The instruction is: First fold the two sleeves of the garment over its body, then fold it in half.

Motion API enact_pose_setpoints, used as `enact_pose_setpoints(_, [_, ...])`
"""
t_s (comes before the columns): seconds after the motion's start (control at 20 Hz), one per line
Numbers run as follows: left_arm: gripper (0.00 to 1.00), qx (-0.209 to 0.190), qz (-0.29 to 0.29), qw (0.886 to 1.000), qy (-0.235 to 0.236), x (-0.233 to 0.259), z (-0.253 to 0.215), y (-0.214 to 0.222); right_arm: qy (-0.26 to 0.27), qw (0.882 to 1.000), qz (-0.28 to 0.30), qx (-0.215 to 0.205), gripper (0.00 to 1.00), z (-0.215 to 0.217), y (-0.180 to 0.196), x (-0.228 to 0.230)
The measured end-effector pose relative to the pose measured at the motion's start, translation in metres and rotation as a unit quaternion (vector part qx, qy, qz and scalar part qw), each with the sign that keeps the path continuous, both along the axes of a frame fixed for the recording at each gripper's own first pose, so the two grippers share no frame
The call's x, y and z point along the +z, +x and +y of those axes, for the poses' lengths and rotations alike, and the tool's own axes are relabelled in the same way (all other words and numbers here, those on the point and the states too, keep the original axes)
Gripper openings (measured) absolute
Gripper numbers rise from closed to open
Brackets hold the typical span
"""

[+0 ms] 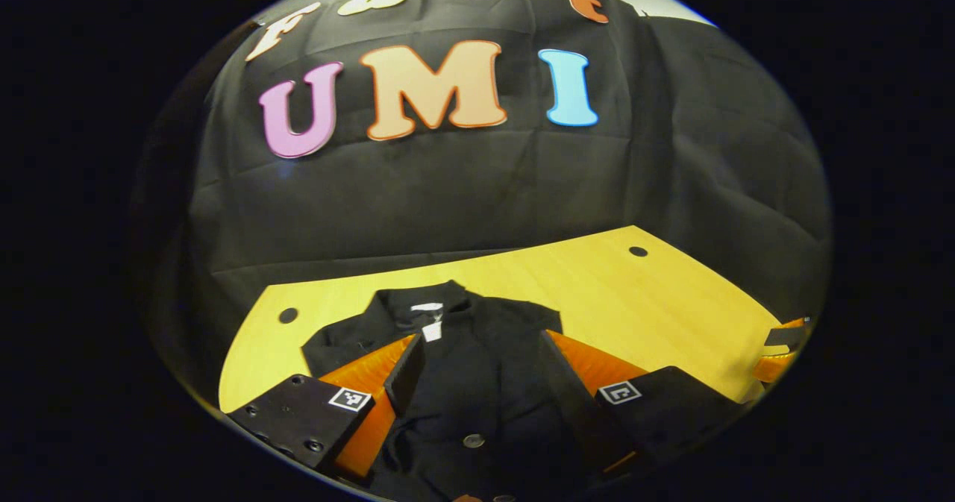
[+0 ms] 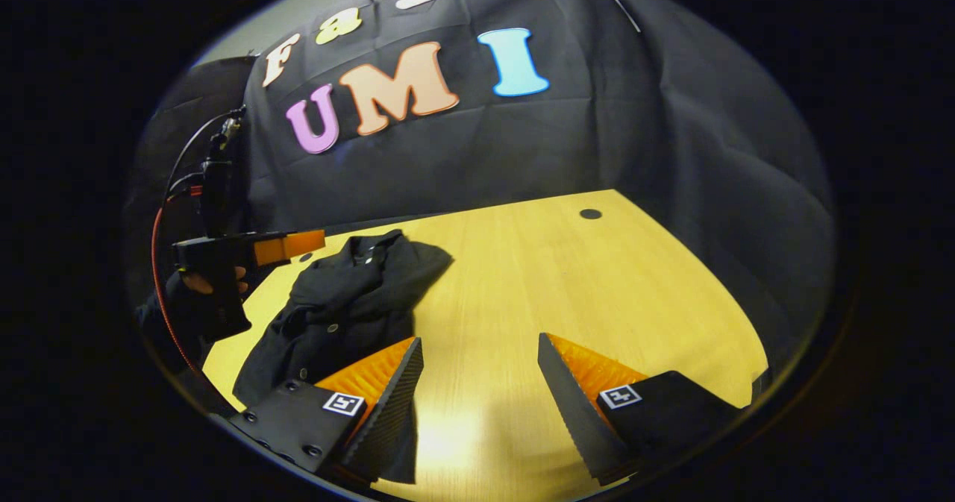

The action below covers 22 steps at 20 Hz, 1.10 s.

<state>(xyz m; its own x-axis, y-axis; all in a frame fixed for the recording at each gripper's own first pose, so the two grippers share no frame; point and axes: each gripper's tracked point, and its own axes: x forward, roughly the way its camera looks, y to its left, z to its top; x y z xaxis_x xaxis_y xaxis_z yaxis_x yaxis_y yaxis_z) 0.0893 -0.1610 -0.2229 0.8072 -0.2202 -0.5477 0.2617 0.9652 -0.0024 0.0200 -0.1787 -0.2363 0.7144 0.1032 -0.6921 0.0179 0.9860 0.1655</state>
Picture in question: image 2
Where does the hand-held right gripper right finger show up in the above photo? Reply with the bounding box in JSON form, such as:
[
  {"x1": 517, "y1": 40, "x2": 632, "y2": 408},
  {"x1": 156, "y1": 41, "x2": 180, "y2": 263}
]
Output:
[{"x1": 537, "y1": 332, "x2": 743, "y2": 486}]

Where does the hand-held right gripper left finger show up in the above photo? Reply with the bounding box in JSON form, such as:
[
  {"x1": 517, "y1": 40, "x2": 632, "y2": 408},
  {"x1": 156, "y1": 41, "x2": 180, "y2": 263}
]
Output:
[{"x1": 228, "y1": 336, "x2": 425, "y2": 484}]

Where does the black buttoned garment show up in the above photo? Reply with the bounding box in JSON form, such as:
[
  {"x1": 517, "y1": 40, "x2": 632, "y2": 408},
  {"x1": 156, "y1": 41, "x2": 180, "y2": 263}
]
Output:
[{"x1": 233, "y1": 229, "x2": 454, "y2": 407}]

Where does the black backdrop cloth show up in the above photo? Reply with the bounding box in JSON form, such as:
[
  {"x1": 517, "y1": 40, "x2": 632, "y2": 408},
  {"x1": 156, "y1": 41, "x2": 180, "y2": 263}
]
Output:
[{"x1": 123, "y1": 0, "x2": 835, "y2": 406}]

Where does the red cable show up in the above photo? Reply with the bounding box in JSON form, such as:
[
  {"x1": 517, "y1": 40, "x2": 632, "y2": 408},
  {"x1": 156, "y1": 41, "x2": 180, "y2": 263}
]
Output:
[{"x1": 151, "y1": 187, "x2": 204, "y2": 377}]

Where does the black cable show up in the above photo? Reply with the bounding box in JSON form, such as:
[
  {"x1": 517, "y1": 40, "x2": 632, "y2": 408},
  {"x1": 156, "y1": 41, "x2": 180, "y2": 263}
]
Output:
[{"x1": 163, "y1": 109, "x2": 243, "y2": 197}]

